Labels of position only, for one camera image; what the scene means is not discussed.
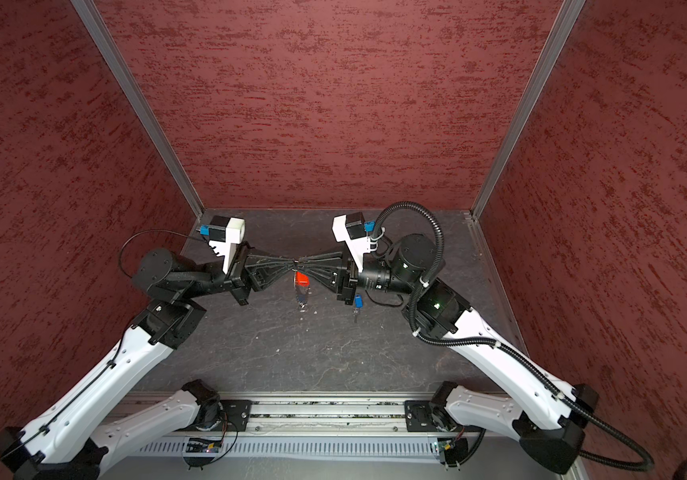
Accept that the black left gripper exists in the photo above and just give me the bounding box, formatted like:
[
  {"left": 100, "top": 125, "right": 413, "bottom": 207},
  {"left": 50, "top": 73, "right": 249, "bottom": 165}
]
[{"left": 180, "top": 238, "right": 296, "bottom": 305}]

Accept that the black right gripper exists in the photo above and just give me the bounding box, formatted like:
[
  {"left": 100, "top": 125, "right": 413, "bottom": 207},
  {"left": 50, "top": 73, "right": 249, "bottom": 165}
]
[{"left": 302, "top": 244, "right": 421, "bottom": 305}]

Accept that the red capped key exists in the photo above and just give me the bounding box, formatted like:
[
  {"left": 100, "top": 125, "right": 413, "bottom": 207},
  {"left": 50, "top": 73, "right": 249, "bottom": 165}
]
[{"left": 295, "top": 272, "right": 310, "bottom": 288}]

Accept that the silver keyring with keys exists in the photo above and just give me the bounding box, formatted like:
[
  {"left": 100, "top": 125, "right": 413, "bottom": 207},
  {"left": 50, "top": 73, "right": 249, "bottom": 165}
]
[{"left": 294, "top": 265, "right": 311, "bottom": 313}]

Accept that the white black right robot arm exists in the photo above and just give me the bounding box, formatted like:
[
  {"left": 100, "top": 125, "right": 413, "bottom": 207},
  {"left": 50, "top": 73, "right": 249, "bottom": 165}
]
[{"left": 295, "top": 234, "right": 597, "bottom": 474}]

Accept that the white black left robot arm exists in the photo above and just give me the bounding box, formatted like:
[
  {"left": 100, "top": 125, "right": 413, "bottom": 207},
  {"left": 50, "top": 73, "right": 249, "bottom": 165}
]
[{"left": 0, "top": 244, "right": 296, "bottom": 479}]

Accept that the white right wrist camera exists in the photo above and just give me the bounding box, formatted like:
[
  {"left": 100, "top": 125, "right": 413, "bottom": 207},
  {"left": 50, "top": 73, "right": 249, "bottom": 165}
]
[{"left": 333, "top": 212, "right": 385, "bottom": 273}]

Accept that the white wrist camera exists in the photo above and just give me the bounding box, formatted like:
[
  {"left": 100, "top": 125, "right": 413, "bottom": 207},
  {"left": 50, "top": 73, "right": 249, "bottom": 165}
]
[
  {"left": 199, "top": 215, "right": 246, "bottom": 274},
  {"left": 333, "top": 212, "right": 385, "bottom": 273}
]

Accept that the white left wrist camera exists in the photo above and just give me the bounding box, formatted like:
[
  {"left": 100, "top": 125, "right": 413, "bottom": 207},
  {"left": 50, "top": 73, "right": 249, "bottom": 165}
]
[{"left": 199, "top": 215, "right": 246, "bottom": 274}]

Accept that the black corrugated cable conduit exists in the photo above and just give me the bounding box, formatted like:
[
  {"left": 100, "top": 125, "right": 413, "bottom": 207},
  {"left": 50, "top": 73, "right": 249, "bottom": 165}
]
[{"left": 369, "top": 200, "right": 655, "bottom": 473}]

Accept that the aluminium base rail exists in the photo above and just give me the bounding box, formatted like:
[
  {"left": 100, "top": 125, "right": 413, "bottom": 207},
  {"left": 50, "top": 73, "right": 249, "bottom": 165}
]
[{"left": 108, "top": 392, "right": 567, "bottom": 439}]

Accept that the aluminium corner post left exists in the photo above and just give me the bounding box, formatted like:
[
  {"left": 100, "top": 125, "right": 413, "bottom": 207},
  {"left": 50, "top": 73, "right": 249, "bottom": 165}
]
[{"left": 71, "top": 0, "right": 205, "bottom": 219}]

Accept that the aluminium corner post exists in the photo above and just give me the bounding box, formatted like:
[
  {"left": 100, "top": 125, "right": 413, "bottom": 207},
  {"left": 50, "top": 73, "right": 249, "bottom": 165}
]
[
  {"left": 471, "top": 0, "right": 585, "bottom": 222},
  {"left": 71, "top": 0, "right": 205, "bottom": 219}
]

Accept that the aluminium corner post right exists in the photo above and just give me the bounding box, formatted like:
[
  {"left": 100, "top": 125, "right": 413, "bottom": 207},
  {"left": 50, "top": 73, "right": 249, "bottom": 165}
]
[{"left": 471, "top": 0, "right": 585, "bottom": 222}]

